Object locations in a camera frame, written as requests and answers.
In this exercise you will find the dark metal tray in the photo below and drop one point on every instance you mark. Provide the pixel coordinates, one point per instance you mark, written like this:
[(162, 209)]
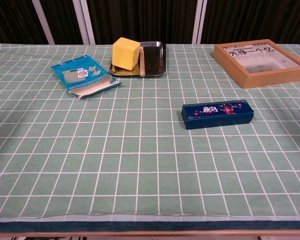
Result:
[(153, 60)]

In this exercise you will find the wooden frame coin box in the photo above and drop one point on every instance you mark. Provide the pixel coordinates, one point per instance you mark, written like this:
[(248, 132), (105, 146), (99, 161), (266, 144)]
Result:
[(242, 72)]

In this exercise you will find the dark blue glasses case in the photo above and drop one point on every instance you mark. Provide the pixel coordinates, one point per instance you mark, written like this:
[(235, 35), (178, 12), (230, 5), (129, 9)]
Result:
[(215, 117)]

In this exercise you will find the blue paper packet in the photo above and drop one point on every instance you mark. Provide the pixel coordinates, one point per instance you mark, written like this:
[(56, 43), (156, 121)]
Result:
[(82, 77)]

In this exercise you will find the yellow sponge block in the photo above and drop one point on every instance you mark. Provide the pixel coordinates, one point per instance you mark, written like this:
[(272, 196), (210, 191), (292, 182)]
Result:
[(125, 53)]

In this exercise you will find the white partition post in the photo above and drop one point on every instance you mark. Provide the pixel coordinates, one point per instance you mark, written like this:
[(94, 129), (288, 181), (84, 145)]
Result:
[(43, 22), (84, 22), (199, 22)]

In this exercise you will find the green checked tablecloth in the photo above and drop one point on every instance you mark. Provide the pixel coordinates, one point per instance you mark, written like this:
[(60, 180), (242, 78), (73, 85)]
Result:
[(115, 162)]

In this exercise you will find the wooden stick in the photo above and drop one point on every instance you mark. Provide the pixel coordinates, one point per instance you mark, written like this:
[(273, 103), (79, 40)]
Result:
[(142, 62)]

